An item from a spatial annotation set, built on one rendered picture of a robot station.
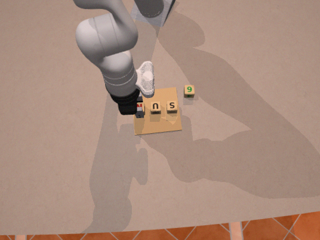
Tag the tan flat mat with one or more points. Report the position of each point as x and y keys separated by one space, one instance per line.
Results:
x=158 y=123

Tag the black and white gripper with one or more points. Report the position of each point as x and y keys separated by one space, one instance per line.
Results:
x=127 y=95

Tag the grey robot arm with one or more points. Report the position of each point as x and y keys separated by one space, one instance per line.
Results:
x=106 y=40

